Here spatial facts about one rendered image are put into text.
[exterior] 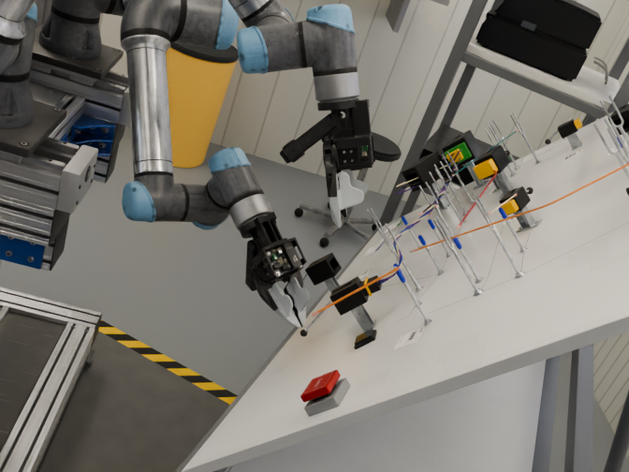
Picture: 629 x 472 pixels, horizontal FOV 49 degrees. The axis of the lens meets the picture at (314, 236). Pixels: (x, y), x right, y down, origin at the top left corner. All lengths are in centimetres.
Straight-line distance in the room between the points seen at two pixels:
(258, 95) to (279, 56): 328
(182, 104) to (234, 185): 267
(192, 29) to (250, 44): 32
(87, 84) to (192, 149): 225
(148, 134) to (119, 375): 141
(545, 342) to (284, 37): 62
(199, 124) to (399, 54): 130
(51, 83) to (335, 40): 94
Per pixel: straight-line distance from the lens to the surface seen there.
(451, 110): 262
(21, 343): 237
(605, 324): 85
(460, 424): 165
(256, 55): 116
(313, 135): 118
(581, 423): 151
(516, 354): 88
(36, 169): 142
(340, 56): 116
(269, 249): 125
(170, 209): 134
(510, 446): 168
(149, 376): 263
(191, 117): 397
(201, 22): 146
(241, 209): 128
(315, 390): 103
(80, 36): 185
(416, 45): 439
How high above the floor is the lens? 176
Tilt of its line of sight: 27 degrees down
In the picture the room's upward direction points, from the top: 21 degrees clockwise
